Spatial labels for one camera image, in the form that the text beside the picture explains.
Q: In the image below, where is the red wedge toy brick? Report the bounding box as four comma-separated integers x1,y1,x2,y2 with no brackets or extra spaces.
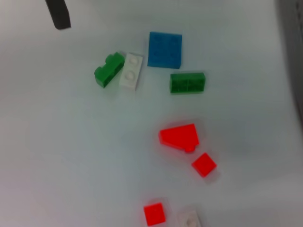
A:
158,123,200,154

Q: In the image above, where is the white studded toy brick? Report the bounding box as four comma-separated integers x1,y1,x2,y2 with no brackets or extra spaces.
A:
119,52,144,91

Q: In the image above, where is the small red toy brick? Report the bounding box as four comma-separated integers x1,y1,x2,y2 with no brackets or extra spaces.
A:
191,152,217,178
143,202,166,227

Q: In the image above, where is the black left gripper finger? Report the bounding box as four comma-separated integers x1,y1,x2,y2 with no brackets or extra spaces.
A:
45,0,71,30

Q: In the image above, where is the green toy brick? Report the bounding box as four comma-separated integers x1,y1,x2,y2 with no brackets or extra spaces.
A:
94,52,125,88
169,72,206,95

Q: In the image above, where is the white toy plate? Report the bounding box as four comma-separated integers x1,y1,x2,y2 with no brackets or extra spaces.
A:
177,207,203,227

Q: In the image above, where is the blue toy brick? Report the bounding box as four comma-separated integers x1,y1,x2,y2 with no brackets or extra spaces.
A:
147,31,183,70

